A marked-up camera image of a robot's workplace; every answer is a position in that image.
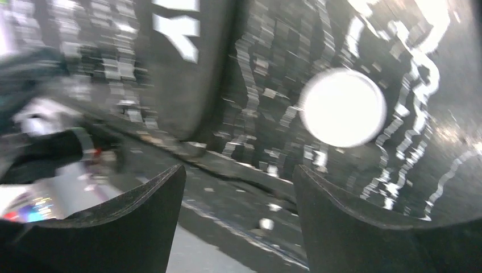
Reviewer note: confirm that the black racket bag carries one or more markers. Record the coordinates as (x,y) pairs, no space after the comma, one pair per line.
(183,44)

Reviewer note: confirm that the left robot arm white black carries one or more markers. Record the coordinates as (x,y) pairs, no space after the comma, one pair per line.
(53,163)

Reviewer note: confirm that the white tube lid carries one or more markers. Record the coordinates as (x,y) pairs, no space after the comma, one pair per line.
(342,108)

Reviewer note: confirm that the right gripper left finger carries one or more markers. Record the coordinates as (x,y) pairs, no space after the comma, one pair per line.
(132,232)

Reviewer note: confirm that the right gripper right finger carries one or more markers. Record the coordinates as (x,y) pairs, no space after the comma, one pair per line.
(344,233)

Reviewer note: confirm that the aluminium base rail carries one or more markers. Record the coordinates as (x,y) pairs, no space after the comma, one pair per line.
(244,222)

